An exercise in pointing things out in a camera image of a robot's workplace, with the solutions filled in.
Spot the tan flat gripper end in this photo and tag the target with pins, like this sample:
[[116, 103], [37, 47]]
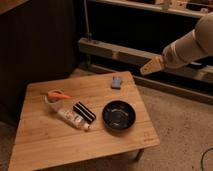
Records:
[[154, 65]]

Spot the black ceramic bowl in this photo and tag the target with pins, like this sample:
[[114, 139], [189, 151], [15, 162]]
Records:
[[118, 115]]

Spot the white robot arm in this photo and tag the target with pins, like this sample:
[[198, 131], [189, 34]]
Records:
[[195, 45]]

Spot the small blue sponge block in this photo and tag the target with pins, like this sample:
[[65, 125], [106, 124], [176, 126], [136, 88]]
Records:
[[116, 82]]

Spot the grey metal shelf rack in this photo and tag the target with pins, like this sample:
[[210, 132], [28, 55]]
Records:
[[126, 33]]

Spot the black white striped box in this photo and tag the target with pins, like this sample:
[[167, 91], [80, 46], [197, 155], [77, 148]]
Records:
[[83, 111]]

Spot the white tube with cap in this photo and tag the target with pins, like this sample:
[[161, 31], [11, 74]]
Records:
[[74, 119]]

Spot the wooden low table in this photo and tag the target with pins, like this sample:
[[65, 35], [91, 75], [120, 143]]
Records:
[[44, 140]]

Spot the white cup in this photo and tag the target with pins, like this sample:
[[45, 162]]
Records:
[[54, 103]]

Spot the orange carrot toy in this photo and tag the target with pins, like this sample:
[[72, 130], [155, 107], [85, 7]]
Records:
[[56, 95]]

